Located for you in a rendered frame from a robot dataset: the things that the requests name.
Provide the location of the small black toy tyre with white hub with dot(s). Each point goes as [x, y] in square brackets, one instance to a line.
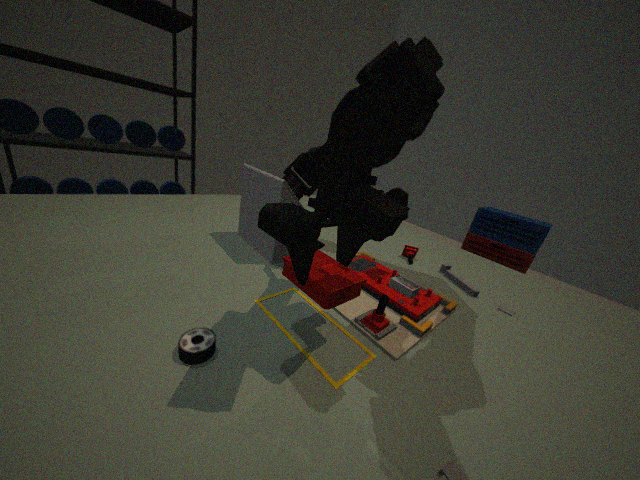
[196, 346]

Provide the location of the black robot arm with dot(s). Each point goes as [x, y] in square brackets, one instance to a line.
[395, 102]

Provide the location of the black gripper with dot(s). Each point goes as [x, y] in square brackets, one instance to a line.
[298, 228]

